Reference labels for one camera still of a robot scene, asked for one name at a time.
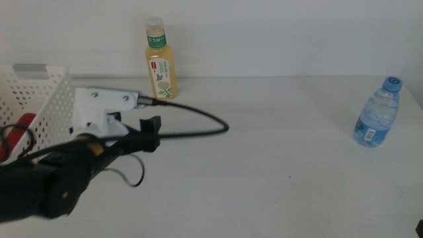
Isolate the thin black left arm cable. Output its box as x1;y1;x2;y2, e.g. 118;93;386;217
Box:
0;124;145;188

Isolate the clear water bottle blue cap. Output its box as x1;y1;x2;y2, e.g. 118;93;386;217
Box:
353;76;404;148

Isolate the red cola can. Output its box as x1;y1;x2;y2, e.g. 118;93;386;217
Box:
0;112;44;162

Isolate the yellow tea bottle green label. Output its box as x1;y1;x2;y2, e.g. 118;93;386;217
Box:
144;16;178;100

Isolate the white perforated plastic basket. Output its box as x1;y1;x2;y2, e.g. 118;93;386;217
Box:
0;63;77;166

